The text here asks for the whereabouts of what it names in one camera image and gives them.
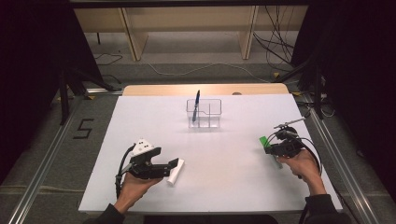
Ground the person's right hand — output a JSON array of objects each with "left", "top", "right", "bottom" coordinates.
[{"left": 276, "top": 148, "right": 325, "bottom": 195}]

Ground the green highlighter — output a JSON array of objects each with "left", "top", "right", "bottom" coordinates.
[{"left": 259, "top": 135, "right": 285, "bottom": 171}]

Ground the short aluminium rail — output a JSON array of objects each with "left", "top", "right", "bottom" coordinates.
[{"left": 85, "top": 87, "right": 124, "bottom": 96}]

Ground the dark curtain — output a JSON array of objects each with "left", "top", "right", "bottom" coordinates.
[
  {"left": 292, "top": 0, "right": 396, "bottom": 175},
  {"left": 0, "top": 0, "right": 104, "bottom": 185}
]

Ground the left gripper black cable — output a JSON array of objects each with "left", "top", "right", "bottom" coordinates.
[{"left": 115, "top": 144, "right": 136, "bottom": 200}]

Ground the beige wooden desk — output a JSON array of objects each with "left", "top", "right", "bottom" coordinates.
[{"left": 74, "top": 5, "right": 309, "bottom": 62}]

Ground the light wooden table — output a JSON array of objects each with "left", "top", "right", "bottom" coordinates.
[{"left": 121, "top": 82, "right": 290, "bottom": 97}]

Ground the blue pen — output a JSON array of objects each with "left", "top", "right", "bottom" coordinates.
[{"left": 191, "top": 89, "right": 202, "bottom": 123}]

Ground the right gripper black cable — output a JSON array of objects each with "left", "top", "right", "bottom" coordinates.
[{"left": 265, "top": 127, "right": 323, "bottom": 181}]

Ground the person's left hand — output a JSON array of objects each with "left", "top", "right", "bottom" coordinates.
[{"left": 113, "top": 172, "right": 164, "bottom": 215}]

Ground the aluminium floor rail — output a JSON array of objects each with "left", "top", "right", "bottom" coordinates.
[
  {"left": 7, "top": 96, "right": 90, "bottom": 224},
  {"left": 303, "top": 92, "right": 381, "bottom": 224}
]

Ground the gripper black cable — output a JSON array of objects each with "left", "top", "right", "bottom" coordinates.
[
  {"left": 265, "top": 127, "right": 323, "bottom": 181},
  {"left": 115, "top": 144, "right": 136, "bottom": 200}
]

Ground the clear plastic organizer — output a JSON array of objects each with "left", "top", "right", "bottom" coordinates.
[{"left": 186, "top": 98, "right": 223, "bottom": 130}]

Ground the black cable bundle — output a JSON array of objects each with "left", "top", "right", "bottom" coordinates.
[{"left": 252, "top": 5, "right": 300, "bottom": 68}]

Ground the white floor cable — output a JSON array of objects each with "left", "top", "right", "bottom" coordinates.
[{"left": 136, "top": 52, "right": 300, "bottom": 85}]

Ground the thin black floor cable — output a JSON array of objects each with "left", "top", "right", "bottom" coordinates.
[{"left": 93, "top": 52, "right": 124, "bottom": 85}]

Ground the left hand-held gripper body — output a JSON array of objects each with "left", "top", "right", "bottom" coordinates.
[{"left": 125, "top": 137, "right": 172, "bottom": 180}]

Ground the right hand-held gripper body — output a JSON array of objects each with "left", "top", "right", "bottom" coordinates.
[{"left": 264, "top": 117, "right": 307, "bottom": 159}]

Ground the white tube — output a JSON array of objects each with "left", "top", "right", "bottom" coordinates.
[{"left": 166, "top": 158, "right": 186, "bottom": 187}]

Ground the black metal stand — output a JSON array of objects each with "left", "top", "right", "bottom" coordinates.
[
  {"left": 57, "top": 66, "right": 118, "bottom": 125},
  {"left": 274, "top": 55, "right": 326, "bottom": 120}
]

